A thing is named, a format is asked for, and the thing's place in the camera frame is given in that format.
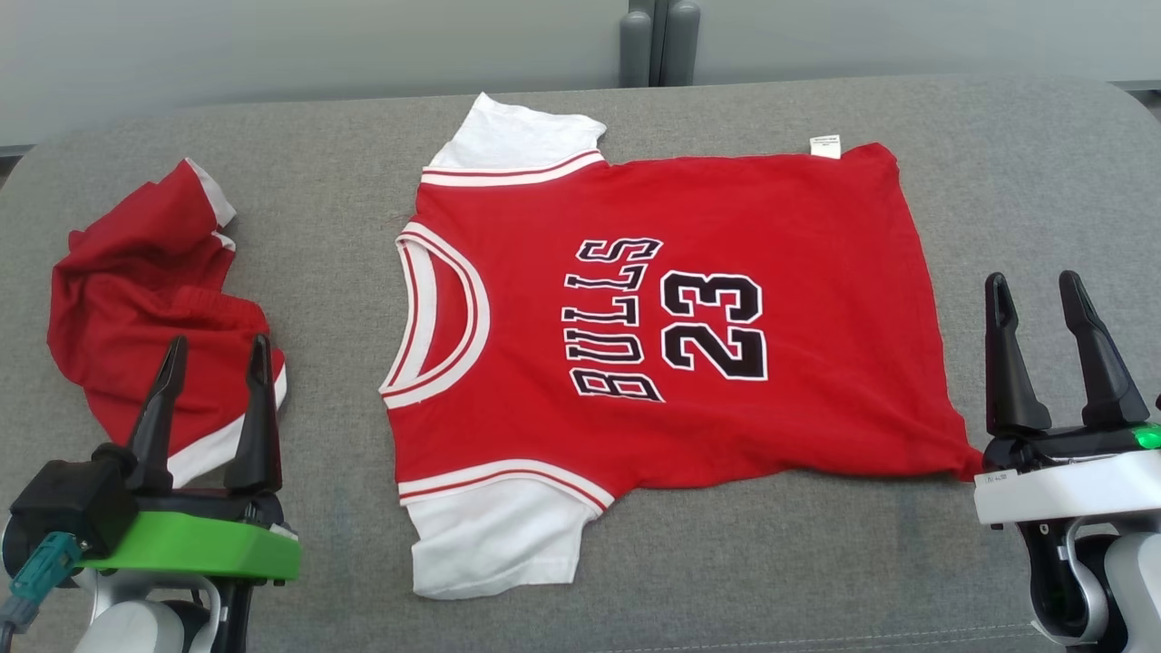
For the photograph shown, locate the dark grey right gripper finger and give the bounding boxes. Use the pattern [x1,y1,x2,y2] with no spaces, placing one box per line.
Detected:
[1059,270,1151,429]
[984,272,1053,436]

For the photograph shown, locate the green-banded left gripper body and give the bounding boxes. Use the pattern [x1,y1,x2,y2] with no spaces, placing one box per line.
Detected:
[77,494,302,581]

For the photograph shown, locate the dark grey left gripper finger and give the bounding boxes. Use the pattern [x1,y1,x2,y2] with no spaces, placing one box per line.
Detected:
[224,334,284,495]
[124,336,189,495]

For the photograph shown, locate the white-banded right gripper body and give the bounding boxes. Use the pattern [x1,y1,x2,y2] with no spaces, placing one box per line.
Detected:
[974,422,1161,527]

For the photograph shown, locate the red Bulls 23 jersey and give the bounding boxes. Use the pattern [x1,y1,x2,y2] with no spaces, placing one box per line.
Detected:
[379,93,985,601]

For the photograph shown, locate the red shorts with white trim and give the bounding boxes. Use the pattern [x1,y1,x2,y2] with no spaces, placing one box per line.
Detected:
[47,158,288,489]

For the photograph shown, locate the grey metal frame post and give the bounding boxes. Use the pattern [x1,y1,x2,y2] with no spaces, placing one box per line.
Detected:
[620,0,701,88]

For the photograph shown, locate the teal cable connector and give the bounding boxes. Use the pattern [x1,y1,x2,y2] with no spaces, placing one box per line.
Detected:
[0,532,83,649]

